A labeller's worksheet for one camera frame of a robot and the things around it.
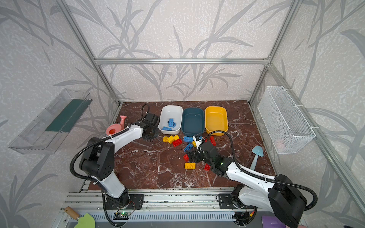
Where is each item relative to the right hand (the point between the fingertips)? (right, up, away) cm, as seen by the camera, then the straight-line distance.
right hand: (191, 147), depth 82 cm
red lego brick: (-10, 0, +14) cm, 17 cm away
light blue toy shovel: (+43, -4, +9) cm, 44 cm away
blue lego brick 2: (-15, +13, +20) cm, 28 cm away
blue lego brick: (-13, +12, +20) cm, 27 cm away
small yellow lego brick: (+2, 0, +11) cm, 12 cm away
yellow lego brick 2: (-14, +2, +14) cm, 20 cm away
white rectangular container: (-17, +22, +31) cm, 41 cm away
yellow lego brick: (-18, +2, +15) cm, 24 cm away
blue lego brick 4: (-2, -3, +11) cm, 12 cm away
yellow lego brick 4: (-1, -12, +3) cm, 12 cm away
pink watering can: (-50, +10, +8) cm, 51 cm away
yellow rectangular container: (+19, +15, +24) cm, 34 cm away
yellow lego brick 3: (-11, +3, +15) cm, 19 cm away
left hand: (-24, +6, +13) cm, 28 cm away
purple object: (+38, -31, -16) cm, 51 cm away
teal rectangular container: (+1, +14, +23) cm, 27 cm away
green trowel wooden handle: (-59, -29, -13) cm, 67 cm away
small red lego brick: (-4, -7, +4) cm, 9 cm away
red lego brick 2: (+9, -13, +3) cm, 16 cm away
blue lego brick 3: (-2, +2, +14) cm, 15 cm away
